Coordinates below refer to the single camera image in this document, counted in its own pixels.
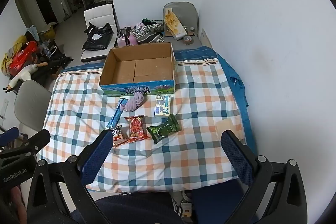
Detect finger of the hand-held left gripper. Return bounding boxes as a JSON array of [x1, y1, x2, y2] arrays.
[[0, 127, 20, 146], [0, 129, 51, 159]]

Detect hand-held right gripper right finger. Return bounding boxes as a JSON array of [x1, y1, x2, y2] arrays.
[[221, 130, 308, 224]]

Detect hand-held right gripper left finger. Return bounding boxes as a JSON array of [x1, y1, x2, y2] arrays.
[[26, 130, 114, 224]]

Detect small red white snack packet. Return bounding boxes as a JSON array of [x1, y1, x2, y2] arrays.
[[110, 124, 128, 148]]

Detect long blue packet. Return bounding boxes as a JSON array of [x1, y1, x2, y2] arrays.
[[106, 98, 129, 130]]

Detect pink plush toy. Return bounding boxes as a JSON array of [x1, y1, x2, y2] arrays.
[[121, 91, 146, 112]]

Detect green snack packet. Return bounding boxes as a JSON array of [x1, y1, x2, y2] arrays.
[[146, 114, 181, 145]]

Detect white and blue carton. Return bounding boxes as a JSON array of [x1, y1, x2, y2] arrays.
[[154, 94, 172, 117]]

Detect printed cardboard box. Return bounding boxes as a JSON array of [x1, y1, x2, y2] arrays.
[[99, 42, 178, 97]]

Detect grey plastic chair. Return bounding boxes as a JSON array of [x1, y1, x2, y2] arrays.
[[14, 80, 53, 132]]

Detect plaid blanket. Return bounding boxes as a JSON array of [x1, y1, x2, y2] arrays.
[[37, 61, 246, 193]]

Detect person's dark pants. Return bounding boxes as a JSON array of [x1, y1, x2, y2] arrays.
[[71, 194, 184, 224]]

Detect white goose plush toy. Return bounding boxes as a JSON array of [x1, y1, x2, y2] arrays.
[[7, 63, 48, 90]]

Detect striped sneaker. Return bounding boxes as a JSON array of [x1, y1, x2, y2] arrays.
[[171, 196, 183, 215]]

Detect red plastic bag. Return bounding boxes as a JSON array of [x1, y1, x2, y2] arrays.
[[9, 41, 38, 69]]

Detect black equipment pile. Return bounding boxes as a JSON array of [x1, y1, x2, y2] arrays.
[[34, 42, 72, 77]]

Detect yellow cloth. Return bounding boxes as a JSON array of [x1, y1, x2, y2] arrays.
[[1, 35, 27, 73]]

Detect light blue cloth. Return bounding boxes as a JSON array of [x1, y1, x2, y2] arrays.
[[26, 25, 40, 42]]

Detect yellow bin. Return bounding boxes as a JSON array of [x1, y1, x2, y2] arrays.
[[39, 22, 58, 41]]

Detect black plastic bag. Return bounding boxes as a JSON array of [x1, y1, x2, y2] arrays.
[[82, 22, 114, 51]]

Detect pink suitcase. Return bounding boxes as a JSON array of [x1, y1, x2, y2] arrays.
[[117, 27, 138, 47]]

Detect white board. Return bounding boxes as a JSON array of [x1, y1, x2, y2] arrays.
[[200, 28, 213, 48]]

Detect patterned tote bag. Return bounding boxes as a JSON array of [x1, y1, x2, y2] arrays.
[[130, 22, 164, 44]]

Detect white padded chair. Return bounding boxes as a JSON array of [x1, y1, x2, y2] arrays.
[[81, 4, 118, 63]]

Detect yellow snack box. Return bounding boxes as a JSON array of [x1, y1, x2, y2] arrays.
[[163, 9, 187, 40]]

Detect grey chair with cushion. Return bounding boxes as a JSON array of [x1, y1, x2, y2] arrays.
[[162, 2, 202, 50]]

